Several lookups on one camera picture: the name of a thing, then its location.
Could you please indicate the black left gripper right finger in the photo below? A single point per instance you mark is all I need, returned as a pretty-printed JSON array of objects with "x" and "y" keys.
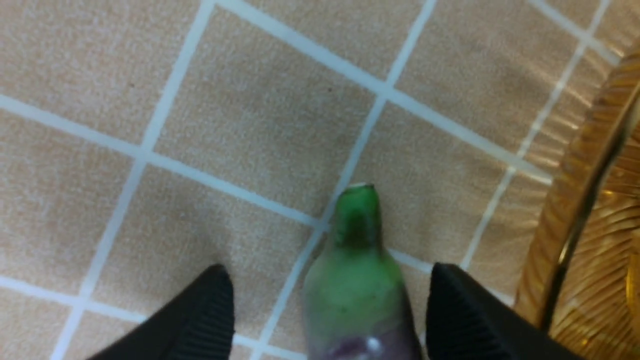
[{"x": 464, "y": 321}]

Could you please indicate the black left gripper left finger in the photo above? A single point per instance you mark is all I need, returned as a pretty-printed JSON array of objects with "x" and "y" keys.
[{"x": 197, "y": 324}]

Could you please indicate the purple eggplant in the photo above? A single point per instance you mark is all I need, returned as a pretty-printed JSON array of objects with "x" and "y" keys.
[{"x": 355, "y": 302}]

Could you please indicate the amber transparent plastic plate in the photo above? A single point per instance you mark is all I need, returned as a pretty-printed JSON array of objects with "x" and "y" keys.
[{"x": 580, "y": 281}]

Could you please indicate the beige checkered tablecloth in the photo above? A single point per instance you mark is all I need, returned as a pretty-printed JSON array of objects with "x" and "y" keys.
[{"x": 144, "y": 140}]

